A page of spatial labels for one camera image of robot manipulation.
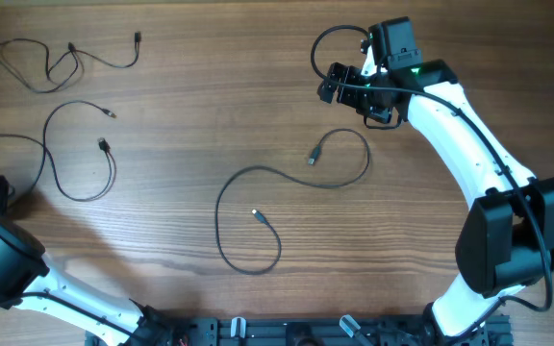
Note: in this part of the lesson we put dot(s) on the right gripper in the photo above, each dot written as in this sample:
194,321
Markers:
347,97

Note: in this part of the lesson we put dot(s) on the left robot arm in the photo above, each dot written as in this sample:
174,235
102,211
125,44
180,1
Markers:
30,280

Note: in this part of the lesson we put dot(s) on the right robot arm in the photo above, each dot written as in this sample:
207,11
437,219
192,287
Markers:
507,241

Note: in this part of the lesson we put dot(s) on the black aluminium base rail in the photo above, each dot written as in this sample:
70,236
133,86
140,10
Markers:
296,330

